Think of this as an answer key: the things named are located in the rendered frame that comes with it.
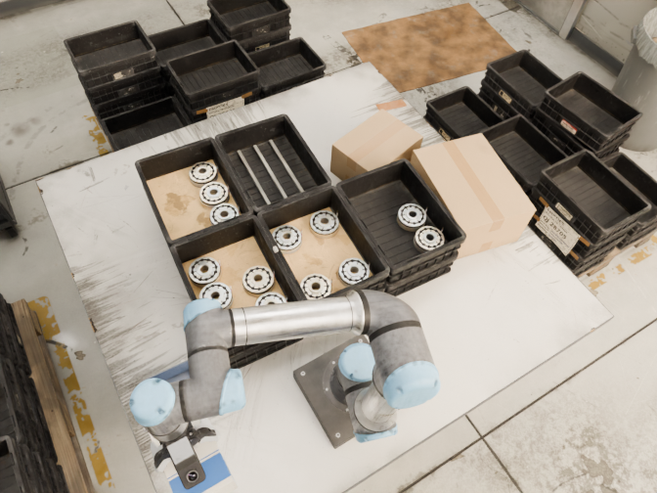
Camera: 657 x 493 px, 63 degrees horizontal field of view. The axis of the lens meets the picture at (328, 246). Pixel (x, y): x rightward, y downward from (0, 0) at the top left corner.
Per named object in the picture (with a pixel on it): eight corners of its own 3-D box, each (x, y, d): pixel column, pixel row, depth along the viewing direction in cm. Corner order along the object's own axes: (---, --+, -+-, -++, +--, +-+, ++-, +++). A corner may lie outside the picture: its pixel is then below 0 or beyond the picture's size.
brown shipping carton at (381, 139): (369, 201, 213) (372, 175, 200) (329, 171, 221) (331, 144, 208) (416, 163, 226) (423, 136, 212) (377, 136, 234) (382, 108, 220)
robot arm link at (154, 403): (178, 414, 89) (126, 425, 88) (190, 431, 98) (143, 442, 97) (175, 370, 93) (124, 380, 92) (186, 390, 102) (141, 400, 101)
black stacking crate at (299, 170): (331, 204, 198) (332, 184, 188) (257, 233, 189) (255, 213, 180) (286, 135, 216) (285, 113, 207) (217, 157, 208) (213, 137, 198)
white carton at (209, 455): (238, 487, 121) (233, 480, 114) (188, 517, 118) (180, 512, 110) (201, 411, 131) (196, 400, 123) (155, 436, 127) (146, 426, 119)
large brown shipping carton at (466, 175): (517, 241, 206) (536, 209, 189) (449, 261, 199) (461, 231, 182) (468, 166, 226) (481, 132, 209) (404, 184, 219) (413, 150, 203)
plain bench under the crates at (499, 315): (541, 382, 247) (614, 316, 189) (225, 593, 197) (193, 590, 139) (356, 158, 321) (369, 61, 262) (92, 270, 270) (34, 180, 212)
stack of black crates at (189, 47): (215, 66, 340) (207, 18, 312) (236, 94, 326) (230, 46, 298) (155, 85, 328) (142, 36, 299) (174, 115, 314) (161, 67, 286)
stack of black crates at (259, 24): (271, 48, 353) (268, -18, 315) (293, 73, 339) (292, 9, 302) (215, 66, 340) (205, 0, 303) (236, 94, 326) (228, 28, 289)
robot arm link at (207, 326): (414, 271, 116) (182, 293, 99) (429, 317, 111) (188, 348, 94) (394, 295, 125) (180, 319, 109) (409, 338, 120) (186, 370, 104)
